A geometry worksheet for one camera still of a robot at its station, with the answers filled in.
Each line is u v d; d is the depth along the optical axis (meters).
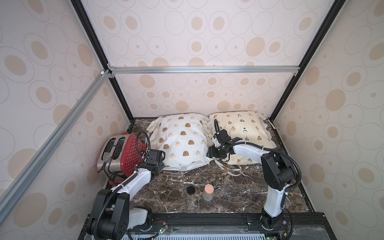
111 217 0.41
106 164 0.77
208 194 0.75
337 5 0.68
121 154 0.79
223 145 0.74
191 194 0.74
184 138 0.95
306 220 0.78
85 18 0.70
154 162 0.69
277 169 0.50
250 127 0.98
